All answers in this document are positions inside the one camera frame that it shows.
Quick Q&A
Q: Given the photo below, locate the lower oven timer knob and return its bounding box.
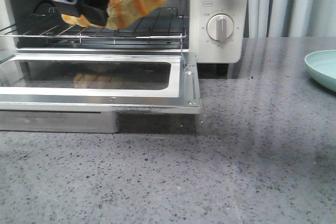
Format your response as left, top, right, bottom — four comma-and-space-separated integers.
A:
207, 14, 234, 43

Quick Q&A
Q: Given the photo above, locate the oven glass door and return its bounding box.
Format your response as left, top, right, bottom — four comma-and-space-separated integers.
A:
1, 50, 202, 133

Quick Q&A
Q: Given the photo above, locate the light green plate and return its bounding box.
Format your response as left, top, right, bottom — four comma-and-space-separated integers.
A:
304, 50, 335, 92

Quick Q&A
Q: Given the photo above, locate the white curtain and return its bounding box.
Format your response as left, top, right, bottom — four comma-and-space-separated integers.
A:
244, 0, 335, 38

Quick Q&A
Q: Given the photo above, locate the white Toshiba toaster oven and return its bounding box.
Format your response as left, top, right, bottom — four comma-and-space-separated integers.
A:
1, 0, 247, 76

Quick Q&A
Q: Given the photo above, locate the metal oven wire rack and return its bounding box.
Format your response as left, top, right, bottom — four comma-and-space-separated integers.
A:
1, 7, 189, 50

